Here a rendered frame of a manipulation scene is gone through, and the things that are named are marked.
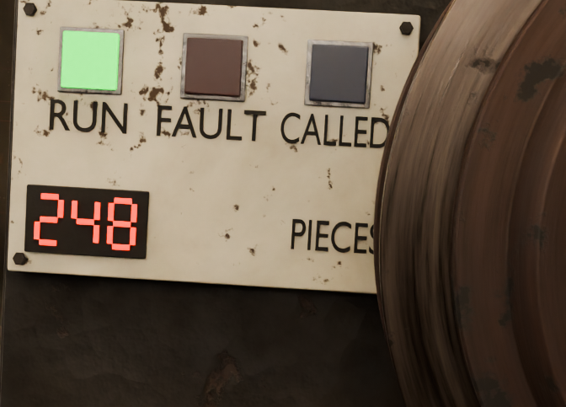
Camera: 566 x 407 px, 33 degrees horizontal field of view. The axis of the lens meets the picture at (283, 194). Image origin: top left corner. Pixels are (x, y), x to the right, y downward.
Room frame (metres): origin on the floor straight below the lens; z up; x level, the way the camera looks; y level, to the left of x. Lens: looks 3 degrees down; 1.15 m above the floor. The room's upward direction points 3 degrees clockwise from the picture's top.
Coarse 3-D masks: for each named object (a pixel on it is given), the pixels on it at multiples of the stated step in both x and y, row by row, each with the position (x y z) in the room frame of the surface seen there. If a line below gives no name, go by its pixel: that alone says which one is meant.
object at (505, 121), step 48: (528, 48) 0.45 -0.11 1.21; (528, 96) 0.45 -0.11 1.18; (480, 144) 0.45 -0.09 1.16; (528, 144) 0.45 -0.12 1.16; (480, 192) 0.45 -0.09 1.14; (528, 192) 0.44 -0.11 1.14; (480, 240) 0.45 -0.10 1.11; (528, 240) 0.44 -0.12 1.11; (480, 288) 0.45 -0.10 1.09; (528, 288) 0.44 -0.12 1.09; (480, 336) 0.45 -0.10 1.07; (528, 336) 0.44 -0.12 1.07; (480, 384) 0.45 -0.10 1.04; (528, 384) 0.45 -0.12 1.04
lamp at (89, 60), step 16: (64, 32) 0.61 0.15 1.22; (80, 32) 0.61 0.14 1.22; (64, 48) 0.61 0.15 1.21; (80, 48) 0.61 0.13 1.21; (96, 48) 0.61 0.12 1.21; (112, 48) 0.61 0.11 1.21; (64, 64) 0.61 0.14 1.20; (80, 64) 0.61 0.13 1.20; (96, 64) 0.61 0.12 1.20; (112, 64) 0.61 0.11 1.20; (64, 80) 0.61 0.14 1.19; (80, 80) 0.61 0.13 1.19; (96, 80) 0.61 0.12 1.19; (112, 80) 0.61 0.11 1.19
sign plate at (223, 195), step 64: (64, 0) 0.62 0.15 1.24; (128, 64) 0.61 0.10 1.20; (256, 64) 0.61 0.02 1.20; (384, 64) 0.61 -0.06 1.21; (64, 128) 0.61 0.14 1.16; (128, 128) 0.61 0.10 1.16; (192, 128) 0.61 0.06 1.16; (256, 128) 0.61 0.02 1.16; (320, 128) 0.61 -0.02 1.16; (384, 128) 0.61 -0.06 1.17; (64, 192) 0.61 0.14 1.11; (128, 192) 0.61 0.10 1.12; (192, 192) 0.61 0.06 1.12; (256, 192) 0.61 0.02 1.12; (320, 192) 0.61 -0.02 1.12; (64, 256) 0.62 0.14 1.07; (128, 256) 0.61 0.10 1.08; (192, 256) 0.61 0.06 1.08; (256, 256) 0.61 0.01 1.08; (320, 256) 0.61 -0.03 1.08
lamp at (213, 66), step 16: (192, 48) 0.61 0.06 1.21; (208, 48) 0.61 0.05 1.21; (224, 48) 0.61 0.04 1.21; (240, 48) 0.61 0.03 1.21; (192, 64) 0.61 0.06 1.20; (208, 64) 0.61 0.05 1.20; (224, 64) 0.61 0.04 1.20; (240, 64) 0.61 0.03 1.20; (192, 80) 0.61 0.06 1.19; (208, 80) 0.61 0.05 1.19; (224, 80) 0.61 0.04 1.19; (240, 80) 0.61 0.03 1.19
